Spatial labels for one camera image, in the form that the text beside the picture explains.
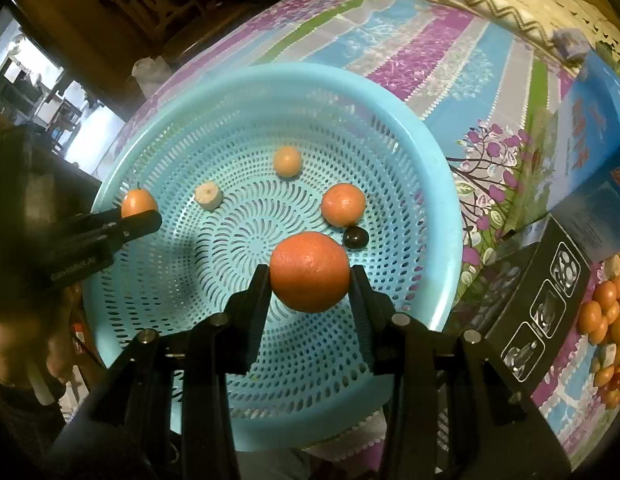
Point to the white plastic bag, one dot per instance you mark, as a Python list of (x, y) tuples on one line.
[(150, 75)]

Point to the leafy green vegetables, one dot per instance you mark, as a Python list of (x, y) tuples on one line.
[(617, 57)]

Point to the person's left hand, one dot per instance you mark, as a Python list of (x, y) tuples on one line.
[(15, 340)]

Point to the pile of mandarins and kumquats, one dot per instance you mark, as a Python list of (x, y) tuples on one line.
[(589, 316)]

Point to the light blue plastic basket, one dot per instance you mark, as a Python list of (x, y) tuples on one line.
[(230, 125)]

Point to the black picture box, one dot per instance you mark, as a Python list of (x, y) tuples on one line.
[(554, 305)]

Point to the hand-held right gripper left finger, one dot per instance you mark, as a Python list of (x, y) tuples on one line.
[(260, 310)]

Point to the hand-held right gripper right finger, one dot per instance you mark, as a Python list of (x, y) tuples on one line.
[(362, 310)]

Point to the smooth kumquat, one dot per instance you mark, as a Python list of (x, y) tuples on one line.
[(287, 161), (138, 202)]

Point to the cut banana chunk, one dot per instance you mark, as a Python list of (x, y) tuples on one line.
[(208, 196)]

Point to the blue white snack packet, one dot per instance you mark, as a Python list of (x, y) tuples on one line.
[(569, 42)]

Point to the bumpy mandarin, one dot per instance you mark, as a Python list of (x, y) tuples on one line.
[(310, 272), (343, 205)]

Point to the blue rabbit print box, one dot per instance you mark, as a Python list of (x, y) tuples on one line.
[(597, 125)]

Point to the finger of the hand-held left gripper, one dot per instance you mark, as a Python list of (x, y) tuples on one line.
[(140, 224)]

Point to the striped floral tablecloth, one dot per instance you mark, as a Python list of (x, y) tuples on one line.
[(424, 50)]

